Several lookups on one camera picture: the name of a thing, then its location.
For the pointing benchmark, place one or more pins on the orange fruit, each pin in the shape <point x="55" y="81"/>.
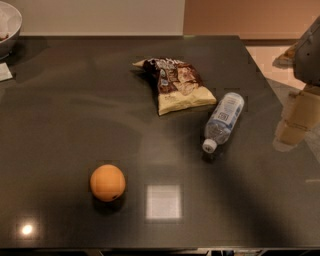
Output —
<point x="107" y="183"/>

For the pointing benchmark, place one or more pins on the white paper card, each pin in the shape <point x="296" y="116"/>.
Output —
<point x="5" y="73"/>

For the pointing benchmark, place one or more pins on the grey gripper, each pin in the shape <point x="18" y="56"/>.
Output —
<point x="308" y="56"/>

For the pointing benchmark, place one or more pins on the brown chip bag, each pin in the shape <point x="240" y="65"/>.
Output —
<point x="179" y="84"/>

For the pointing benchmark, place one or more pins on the blue plastic water bottle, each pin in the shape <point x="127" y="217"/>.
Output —
<point x="222" y="121"/>

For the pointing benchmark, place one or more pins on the metal bowl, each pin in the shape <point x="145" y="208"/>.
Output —
<point x="10" y="26"/>

